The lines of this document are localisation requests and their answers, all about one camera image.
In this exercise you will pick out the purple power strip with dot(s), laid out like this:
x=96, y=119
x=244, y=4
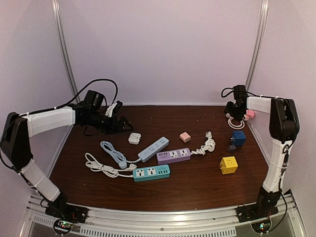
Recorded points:
x=167, y=157

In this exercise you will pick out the yellow cube socket adapter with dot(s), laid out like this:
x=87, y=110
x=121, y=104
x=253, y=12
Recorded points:
x=228, y=165

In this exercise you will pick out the left aluminium frame post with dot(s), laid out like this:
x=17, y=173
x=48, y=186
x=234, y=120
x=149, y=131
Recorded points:
x=63, y=46

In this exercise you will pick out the pink small adapter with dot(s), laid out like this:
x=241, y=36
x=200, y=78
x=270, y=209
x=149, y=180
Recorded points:
x=185, y=137

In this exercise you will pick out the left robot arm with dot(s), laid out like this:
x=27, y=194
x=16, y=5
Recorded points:
x=21, y=130

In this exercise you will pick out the blue cube socket adapter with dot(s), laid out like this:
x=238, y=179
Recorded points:
x=238, y=138

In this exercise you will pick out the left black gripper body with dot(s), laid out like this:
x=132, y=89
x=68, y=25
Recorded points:
x=106, y=127

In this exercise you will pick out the teal power strip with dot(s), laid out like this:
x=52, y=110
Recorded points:
x=151, y=173

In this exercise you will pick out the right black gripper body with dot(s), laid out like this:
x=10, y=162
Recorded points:
x=237, y=113

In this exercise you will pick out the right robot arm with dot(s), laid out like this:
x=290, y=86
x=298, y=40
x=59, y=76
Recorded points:
x=283, y=127

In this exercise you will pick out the dark grey small adapter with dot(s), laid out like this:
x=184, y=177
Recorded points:
x=231, y=148

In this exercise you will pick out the white round travel adapter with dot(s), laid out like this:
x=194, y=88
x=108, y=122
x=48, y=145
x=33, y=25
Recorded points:
x=134, y=138

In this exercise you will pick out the front aluminium rail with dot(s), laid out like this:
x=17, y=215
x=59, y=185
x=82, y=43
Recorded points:
x=218, y=222

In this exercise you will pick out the aluminium frame post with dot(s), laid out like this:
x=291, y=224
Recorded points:
x=63, y=46
x=263, y=17

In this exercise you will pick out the right aluminium frame post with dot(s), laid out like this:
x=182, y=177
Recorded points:
x=263, y=17

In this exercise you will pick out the light blue power strip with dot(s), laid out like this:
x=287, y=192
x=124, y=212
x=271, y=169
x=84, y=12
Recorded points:
x=154, y=148

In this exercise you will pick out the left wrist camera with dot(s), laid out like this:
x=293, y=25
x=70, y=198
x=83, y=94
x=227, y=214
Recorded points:
x=113, y=109

